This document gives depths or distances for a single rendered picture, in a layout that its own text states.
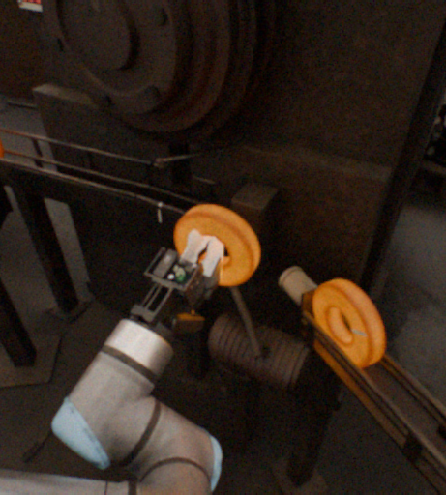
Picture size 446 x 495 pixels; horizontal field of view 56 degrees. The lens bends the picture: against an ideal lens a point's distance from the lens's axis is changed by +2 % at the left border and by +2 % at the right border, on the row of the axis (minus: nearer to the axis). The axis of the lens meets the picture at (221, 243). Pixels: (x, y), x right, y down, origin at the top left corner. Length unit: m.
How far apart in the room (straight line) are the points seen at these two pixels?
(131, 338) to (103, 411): 0.09
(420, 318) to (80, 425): 1.49
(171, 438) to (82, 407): 0.12
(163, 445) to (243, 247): 0.31
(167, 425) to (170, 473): 0.07
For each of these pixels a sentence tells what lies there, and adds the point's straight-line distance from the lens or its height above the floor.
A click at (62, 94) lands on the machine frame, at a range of 1.27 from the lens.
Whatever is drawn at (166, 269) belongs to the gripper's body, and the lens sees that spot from 0.61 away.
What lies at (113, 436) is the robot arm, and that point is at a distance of 0.58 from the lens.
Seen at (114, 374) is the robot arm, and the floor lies 0.83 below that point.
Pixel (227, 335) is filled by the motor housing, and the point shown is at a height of 0.52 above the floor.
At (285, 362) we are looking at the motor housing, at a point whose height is 0.53.
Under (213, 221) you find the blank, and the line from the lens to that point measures 0.67.
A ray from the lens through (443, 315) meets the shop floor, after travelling 1.90.
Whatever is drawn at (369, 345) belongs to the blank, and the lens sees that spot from 0.74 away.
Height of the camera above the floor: 1.30
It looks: 41 degrees down
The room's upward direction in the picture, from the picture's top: straight up
